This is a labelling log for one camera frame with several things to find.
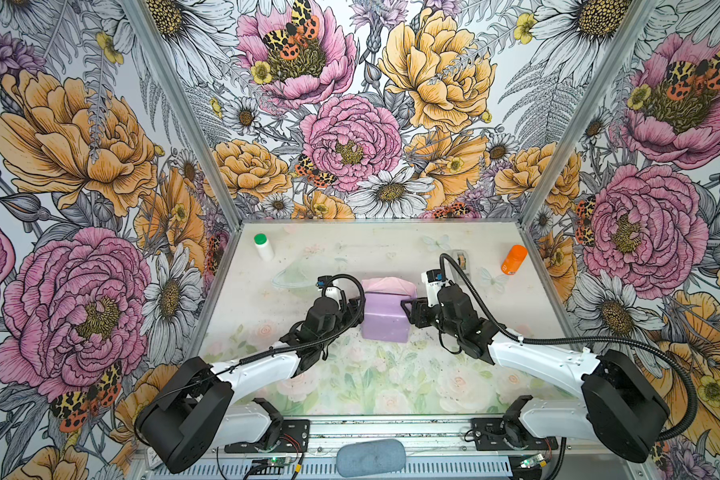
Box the pink wrapping paper sheet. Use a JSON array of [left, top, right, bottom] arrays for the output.
[[361, 277, 417, 343]]

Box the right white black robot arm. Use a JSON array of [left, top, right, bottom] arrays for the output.
[[401, 282, 669, 463]]

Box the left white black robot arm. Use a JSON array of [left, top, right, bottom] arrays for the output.
[[134, 287, 365, 473]]

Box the clear glass bowl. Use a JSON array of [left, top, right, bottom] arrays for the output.
[[272, 256, 348, 289]]

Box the grey tape dispenser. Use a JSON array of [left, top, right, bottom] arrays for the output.
[[454, 250, 469, 271]]

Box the orange bottle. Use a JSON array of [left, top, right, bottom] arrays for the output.
[[501, 244, 528, 275]]

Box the white bottle green cap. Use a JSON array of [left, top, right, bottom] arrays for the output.
[[253, 233, 275, 262]]

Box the grey foam pad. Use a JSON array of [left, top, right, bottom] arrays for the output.
[[336, 439, 407, 478]]

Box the left black cable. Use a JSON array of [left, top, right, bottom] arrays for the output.
[[131, 273, 367, 445]]

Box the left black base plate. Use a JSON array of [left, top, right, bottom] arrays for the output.
[[223, 419, 311, 454]]

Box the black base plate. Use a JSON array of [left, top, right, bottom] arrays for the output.
[[470, 416, 559, 451], [223, 419, 311, 454]]

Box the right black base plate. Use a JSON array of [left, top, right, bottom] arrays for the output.
[[470, 416, 559, 451]]

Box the aluminium front rail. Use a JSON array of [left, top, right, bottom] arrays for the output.
[[137, 413, 643, 457]]

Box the right black corrugated cable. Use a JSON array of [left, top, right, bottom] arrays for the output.
[[439, 252, 698, 480]]

